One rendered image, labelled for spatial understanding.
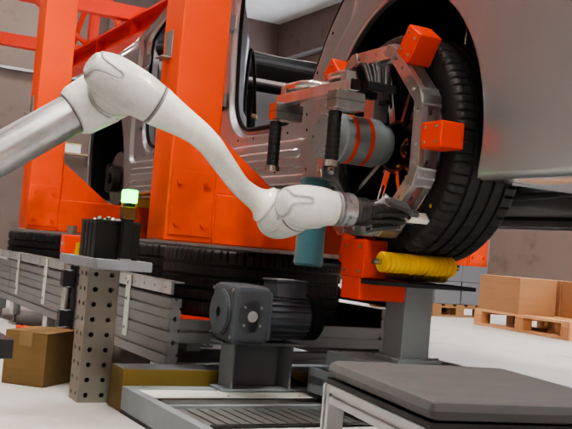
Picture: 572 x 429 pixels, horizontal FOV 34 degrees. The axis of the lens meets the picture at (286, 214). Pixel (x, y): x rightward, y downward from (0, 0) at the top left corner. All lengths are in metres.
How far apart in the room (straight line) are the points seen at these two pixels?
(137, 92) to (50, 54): 2.66
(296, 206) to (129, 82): 0.50
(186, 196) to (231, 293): 0.34
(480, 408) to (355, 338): 2.07
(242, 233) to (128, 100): 0.93
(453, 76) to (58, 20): 2.73
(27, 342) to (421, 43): 1.62
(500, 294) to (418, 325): 5.66
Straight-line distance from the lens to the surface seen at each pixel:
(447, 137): 2.42
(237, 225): 2.98
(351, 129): 2.61
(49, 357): 3.24
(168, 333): 3.02
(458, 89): 2.54
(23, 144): 2.30
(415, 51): 2.58
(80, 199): 4.82
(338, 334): 3.30
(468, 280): 9.67
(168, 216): 2.89
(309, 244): 2.70
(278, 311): 2.86
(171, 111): 2.21
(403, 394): 1.34
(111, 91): 2.19
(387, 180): 2.77
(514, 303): 8.24
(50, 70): 4.82
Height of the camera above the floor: 0.52
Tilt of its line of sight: 2 degrees up
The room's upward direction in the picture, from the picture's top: 5 degrees clockwise
